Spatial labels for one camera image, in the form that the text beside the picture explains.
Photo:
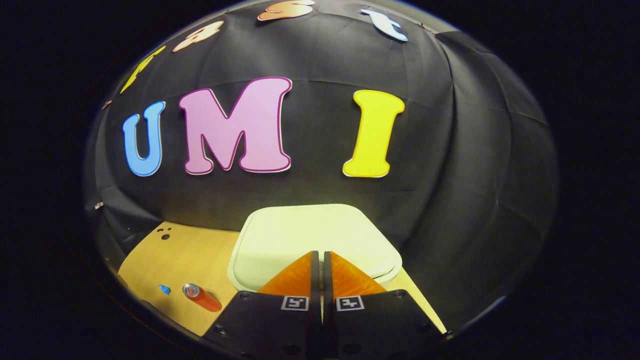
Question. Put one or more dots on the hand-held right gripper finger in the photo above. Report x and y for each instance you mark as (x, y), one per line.
(327, 320)
(315, 320)

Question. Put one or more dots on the pale green desktop garbage bin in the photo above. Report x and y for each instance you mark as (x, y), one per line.
(300, 230)

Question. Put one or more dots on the orange pop can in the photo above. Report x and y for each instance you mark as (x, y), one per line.
(205, 300)

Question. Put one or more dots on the blue paper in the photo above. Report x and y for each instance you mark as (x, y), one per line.
(164, 289)

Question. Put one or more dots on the wooden desktop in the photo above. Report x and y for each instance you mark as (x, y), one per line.
(200, 250)

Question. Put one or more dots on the black backdrop cloth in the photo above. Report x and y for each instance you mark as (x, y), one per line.
(450, 150)

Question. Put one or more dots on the red cloth clip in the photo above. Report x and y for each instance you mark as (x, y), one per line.
(106, 104)

